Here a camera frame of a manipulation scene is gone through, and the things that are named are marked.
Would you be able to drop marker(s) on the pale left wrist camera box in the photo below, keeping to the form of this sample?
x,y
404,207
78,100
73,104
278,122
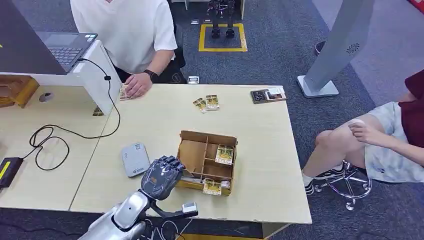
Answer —
x,y
189,207

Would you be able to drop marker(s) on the white desk riser shelf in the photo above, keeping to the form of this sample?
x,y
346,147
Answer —
x,y
96,76

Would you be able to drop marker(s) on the flat grey card reader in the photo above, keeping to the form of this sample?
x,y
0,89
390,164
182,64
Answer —
x,y
135,160

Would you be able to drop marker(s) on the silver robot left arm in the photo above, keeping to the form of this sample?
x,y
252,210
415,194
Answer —
x,y
129,212

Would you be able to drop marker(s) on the black power adapter yellow label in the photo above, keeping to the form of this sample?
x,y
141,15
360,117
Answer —
x,y
10,170

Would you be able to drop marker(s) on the person across the desk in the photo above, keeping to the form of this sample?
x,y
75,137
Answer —
x,y
129,30

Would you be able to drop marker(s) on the person on stool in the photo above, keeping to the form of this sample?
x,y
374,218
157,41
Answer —
x,y
381,149

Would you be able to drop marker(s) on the red object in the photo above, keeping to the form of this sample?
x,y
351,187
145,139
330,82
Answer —
x,y
419,4

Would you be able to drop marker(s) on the dark round floor caster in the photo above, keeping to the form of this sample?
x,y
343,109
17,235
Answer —
x,y
318,47

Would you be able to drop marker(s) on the grey pillar stand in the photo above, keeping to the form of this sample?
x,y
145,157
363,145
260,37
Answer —
x,y
338,43

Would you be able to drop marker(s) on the black wristwatch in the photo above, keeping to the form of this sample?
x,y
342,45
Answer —
x,y
151,75

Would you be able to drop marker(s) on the brown wooden box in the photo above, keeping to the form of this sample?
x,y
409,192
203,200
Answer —
x,y
18,90

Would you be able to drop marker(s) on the yellow printed card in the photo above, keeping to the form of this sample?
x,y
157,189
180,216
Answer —
x,y
224,154
200,105
212,187
98,112
212,102

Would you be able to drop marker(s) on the round grey desk grommet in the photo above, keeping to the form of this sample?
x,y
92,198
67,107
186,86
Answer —
x,y
45,97

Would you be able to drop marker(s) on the black tray with parts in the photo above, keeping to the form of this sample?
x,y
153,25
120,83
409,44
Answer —
x,y
267,96

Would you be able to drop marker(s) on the yellow floor tape square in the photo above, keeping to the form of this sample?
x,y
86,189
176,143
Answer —
x,y
201,37

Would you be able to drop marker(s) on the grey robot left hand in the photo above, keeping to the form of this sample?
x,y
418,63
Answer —
x,y
160,179

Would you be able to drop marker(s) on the chrome swivel stool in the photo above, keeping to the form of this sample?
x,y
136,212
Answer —
x,y
351,185

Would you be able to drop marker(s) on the small white floor box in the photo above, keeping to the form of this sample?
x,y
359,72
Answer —
x,y
193,80

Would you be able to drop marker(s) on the wooden compartment card box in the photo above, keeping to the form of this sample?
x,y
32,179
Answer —
x,y
192,154

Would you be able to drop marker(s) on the dark grey laptop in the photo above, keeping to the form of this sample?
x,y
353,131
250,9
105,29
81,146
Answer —
x,y
33,43

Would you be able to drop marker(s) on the stack of yellow printed cards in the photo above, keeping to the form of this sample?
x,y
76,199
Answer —
x,y
123,94

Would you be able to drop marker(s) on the yellow board under desk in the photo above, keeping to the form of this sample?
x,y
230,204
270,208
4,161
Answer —
x,y
215,237

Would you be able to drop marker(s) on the small white floor tag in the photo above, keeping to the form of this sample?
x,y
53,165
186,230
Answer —
x,y
194,21

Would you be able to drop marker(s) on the black robot legs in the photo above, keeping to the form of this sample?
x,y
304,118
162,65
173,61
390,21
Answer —
x,y
215,20

